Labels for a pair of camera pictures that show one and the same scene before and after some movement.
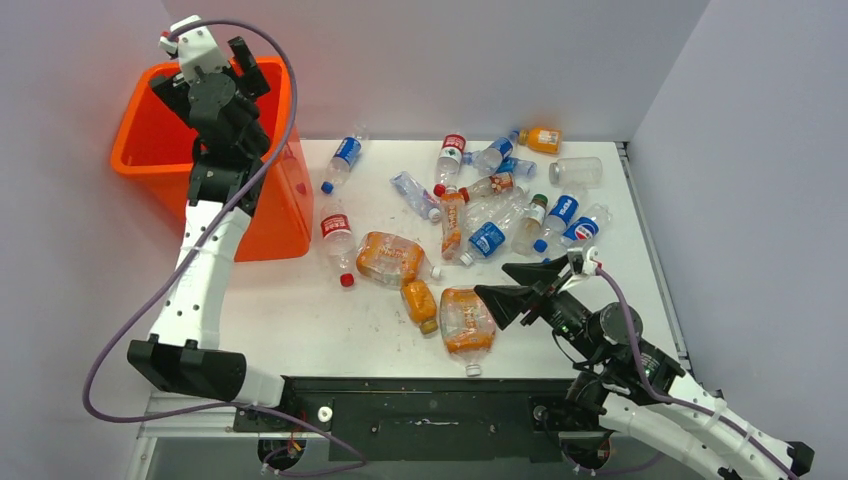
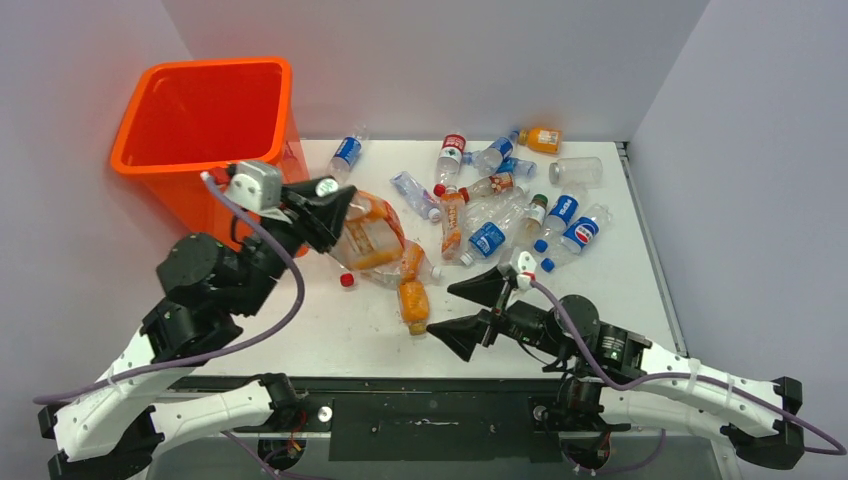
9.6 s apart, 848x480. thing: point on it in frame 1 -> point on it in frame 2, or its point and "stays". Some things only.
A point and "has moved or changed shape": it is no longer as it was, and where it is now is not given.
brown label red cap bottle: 493,184 stays
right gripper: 505,301 -> 461,333
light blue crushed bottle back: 488,162 stays
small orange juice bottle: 420,305 has moved or changed shape
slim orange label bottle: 452,224 stays
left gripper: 247,70 -> 319,229
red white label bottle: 449,160 stays
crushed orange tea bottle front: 467,327 has moved or changed shape
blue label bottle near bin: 344,159 stays
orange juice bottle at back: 541,139 stays
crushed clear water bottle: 418,198 stays
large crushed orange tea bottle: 392,260 stays
